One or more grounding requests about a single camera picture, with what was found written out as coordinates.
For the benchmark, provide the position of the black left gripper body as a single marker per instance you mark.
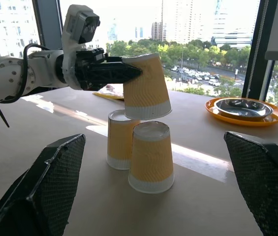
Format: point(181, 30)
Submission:
point(85, 60)

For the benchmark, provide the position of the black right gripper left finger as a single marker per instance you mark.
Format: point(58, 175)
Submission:
point(45, 194)

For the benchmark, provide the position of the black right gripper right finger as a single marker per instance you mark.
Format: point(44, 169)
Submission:
point(266, 177)

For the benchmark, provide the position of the round stainless steel dish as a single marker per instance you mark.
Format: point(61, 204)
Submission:
point(242, 108)

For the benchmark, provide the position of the yellow and white paper cup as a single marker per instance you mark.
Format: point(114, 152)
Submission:
point(151, 159)
point(119, 142)
point(146, 98)

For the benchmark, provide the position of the orange plastic plate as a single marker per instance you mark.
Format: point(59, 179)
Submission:
point(276, 118)

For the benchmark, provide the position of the dark window frame post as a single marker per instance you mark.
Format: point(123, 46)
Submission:
point(47, 22)
point(259, 61)

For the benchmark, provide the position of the yellow flat packet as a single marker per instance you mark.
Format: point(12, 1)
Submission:
point(109, 95)

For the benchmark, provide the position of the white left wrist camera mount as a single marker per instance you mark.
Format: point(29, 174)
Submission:
point(70, 49)

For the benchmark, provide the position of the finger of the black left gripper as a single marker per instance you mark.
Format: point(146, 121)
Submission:
point(114, 59)
point(114, 72)

